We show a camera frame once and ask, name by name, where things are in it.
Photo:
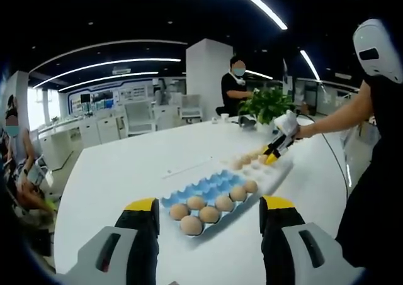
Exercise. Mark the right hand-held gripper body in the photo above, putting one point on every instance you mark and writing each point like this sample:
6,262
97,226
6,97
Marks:
288,124

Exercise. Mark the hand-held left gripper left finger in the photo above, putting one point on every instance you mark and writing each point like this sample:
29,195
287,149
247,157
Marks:
107,256

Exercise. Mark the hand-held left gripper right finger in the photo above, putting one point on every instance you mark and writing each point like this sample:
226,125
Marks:
292,256

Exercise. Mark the cluster of brown eggs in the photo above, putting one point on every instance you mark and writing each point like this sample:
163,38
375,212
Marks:
190,225
238,163

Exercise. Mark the blue egg tray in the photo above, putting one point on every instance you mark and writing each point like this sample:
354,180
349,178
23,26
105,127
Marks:
214,179

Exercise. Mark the white foam tray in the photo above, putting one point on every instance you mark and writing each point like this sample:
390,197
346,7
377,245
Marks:
270,178

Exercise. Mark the person's right hand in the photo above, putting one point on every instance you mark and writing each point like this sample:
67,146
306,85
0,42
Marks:
302,131

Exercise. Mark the person's left hand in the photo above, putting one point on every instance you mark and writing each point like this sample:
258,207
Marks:
174,282

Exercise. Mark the green plant in white pot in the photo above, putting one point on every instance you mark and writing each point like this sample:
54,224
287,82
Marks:
267,104

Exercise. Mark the white paper cup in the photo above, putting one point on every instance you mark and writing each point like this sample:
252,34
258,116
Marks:
224,117

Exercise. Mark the ceiling light strip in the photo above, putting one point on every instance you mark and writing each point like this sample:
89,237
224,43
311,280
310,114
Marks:
261,5
310,64
126,61

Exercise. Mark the white table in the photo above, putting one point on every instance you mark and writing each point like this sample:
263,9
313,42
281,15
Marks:
126,171

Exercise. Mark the thin white strip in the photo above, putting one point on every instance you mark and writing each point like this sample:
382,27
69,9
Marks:
187,167

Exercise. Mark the white mesh office chair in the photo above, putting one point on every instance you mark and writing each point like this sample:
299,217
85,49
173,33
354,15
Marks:
191,104
140,116

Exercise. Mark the operator in black with headset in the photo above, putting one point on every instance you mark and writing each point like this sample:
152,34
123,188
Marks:
378,187

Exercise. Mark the white worn device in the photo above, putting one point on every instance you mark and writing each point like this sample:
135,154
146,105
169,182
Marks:
371,36

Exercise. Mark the white cabinet row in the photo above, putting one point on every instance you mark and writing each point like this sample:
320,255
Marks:
91,131

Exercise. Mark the ceiling air conditioner vent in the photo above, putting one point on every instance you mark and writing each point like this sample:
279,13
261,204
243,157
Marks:
121,71

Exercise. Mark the blue wall display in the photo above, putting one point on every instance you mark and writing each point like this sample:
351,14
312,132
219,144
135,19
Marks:
104,97

